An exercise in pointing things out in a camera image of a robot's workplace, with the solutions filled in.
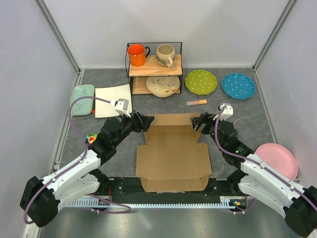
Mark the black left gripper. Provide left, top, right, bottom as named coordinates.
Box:
left=113, top=110, right=155, bottom=147

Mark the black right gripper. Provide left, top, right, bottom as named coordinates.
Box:
left=190, top=112, right=227, bottom=151

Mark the orange pink eraser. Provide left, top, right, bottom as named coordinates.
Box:
left=186, top=100, right=207, bottom=106

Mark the brown cardboard box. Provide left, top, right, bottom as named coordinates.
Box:
left=136, top=113, right=212, bottom=192

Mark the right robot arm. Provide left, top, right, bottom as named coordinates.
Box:
left=191, top=113, right=317, bottom=238

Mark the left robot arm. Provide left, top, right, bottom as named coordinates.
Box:
left=20, top=112, right=155, bottom=228

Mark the beige leaf pattern plate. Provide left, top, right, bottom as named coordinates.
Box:
left=146, top=76, right=180, bottom=98

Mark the green dotted plate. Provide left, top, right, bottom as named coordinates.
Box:
left=185, top=69, right=218, bottom=95

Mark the white square plate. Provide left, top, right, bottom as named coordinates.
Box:
left=95, top=84, right=132, bottom=118

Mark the blue dotted plate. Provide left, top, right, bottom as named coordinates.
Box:
left=221, top=73, right=256, bottom=100

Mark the rainbow flower plush toy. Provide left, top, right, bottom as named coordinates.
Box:
left=85, top=133, right=97, bottom=145

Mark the mint divided tray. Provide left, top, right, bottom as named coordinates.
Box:
left=70, top=84, right=95, bottom=116

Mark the orange mug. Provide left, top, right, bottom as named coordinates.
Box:
left=127, top=44, right=151, bottom=66

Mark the beige ceramic mug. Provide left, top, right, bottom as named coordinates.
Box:
left=156, top=44, right=176, bottom=68

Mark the pink round plate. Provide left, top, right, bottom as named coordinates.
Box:
left=255, top=143, right=298, bottom=180

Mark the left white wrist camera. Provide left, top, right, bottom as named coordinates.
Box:
left=110, top=99, right=131, bottom=118

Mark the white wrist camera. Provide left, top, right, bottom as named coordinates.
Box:
left=213, top=103, right=233, bottom=121
left=110, top=99, right=131, bottom=118

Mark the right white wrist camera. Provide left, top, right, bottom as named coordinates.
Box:
left=213, top=103, right=233, bottom=121

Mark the black wire wooden shelf rack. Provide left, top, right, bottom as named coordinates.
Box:
left=125, top=42, right=183, bottom=95

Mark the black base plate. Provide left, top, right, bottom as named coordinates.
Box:
left=95, top=177, right=245, bottom=204

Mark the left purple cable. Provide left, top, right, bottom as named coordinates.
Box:
left=23, top=95, right=132, bottom=225

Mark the grey slotted cable duct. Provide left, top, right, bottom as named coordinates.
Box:
left=66, top=197, right=243, bottom=209

